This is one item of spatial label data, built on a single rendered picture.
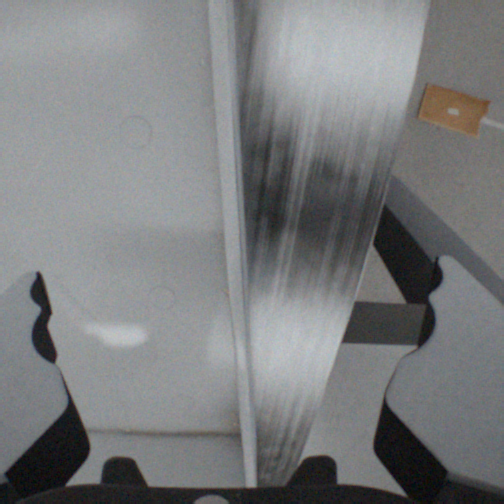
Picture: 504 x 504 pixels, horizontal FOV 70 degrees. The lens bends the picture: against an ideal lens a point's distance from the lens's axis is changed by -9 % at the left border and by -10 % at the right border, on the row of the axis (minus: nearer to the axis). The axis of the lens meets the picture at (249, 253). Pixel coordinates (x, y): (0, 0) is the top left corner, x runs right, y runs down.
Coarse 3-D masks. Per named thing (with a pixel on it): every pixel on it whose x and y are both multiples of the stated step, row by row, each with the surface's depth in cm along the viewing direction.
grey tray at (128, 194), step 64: (0, 0) 12; (64, 0) 12; (128, 0) 12; (192, 0) 12; (0, 64) 13; (64, 64) 13; (128, 64) 13; (192, 64) 13; (0, 128) 14; (64, 128) 14; (128, 128) 14; (192, 128) 14; (0, 192) 15; (64, 192) 15; (128, 192) 15; (192, 192) 15; (0, 256) 16; (64, 256) 16; (128, 256) 16; (192, 256) 16; (64, 320) 18; (128, 320) 18; (192, 320) 18; (128, 384) 20; (192, 384) 20; (128, 448) 21; (192, 448) 21
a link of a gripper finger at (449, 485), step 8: (448, 480) 5; (448, 488) 5; (456, 488) 5; (464, 488) 5; (472, 488) 5; (440, 496) 5; (448, 496) 5; (456, 496) 5; (464, 496) 5; (472, 496) 5; (480, 496) 5; (488, 496) 5; (496, 496) 5
